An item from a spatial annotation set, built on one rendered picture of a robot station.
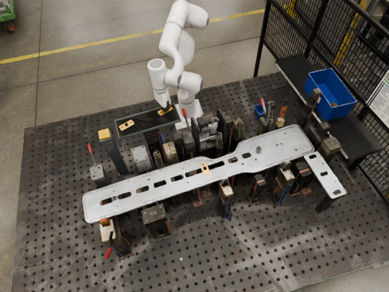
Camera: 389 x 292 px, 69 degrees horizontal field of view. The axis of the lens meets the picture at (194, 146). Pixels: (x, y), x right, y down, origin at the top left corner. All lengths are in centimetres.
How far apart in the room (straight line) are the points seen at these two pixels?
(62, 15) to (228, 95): 340
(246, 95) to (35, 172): 171
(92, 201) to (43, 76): 271
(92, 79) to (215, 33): 175
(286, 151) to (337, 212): 53
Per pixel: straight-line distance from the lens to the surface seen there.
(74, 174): 220
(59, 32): 481
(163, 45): 148
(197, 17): 167
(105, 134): 171
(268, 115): 178
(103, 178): 169
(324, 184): 175
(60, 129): 248
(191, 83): 183
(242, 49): 399
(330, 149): 181
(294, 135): 187
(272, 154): 176
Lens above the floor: 247
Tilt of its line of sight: 57 degrees down
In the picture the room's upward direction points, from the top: 4 degrees counter-clockwise
